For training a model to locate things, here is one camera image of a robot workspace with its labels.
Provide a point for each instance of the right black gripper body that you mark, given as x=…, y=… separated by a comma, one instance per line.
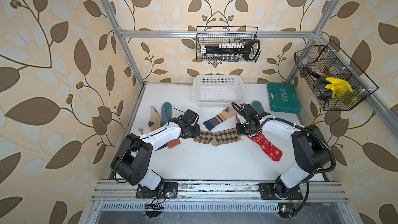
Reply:
x=244, y=128

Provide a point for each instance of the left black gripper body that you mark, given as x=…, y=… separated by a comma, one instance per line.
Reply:
x=194, y=131

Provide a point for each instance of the red bear sock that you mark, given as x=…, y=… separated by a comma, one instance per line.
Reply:
x=239, y=117
x=268, y=148

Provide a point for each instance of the argyle brown sock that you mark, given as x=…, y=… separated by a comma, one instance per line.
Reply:
x=228, y=136
x=205, y=137

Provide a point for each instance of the white plastic basket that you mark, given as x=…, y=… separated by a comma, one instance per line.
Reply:
x=218, y=90

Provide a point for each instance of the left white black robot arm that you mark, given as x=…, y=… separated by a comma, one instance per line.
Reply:
x=132, y=159

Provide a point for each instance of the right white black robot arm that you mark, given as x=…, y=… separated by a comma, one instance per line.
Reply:
x=312, y=154

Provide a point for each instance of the blue green toe sock right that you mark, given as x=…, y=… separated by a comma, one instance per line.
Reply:
x=257, y=106

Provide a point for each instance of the blue orange striped sock left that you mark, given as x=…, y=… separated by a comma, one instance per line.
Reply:
x=166, y=115

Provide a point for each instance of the green plastic tool case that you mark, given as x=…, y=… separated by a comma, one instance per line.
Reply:
x=283, y=98

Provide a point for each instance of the socket set holder black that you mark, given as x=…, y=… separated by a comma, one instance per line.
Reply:
x=245, y=51

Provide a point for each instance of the black pliers in basket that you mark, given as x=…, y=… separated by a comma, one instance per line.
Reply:
x=320, y=84

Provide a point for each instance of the yellow rubber glove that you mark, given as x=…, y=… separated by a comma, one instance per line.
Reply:
x=338, y=87

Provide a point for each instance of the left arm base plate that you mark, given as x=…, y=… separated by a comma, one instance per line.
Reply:
x=168, y=189

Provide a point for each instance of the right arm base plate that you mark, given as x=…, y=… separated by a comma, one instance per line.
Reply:
x=278, y=191

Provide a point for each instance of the black wire basket back wall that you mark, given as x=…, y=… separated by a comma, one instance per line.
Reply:
x=213, y=35

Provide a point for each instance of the black wire basket wall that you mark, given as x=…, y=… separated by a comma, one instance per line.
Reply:
x=213, y=35
x=331, y=60

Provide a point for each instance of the black wire basket right wall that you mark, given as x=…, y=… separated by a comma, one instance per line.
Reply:
x=331, y=60

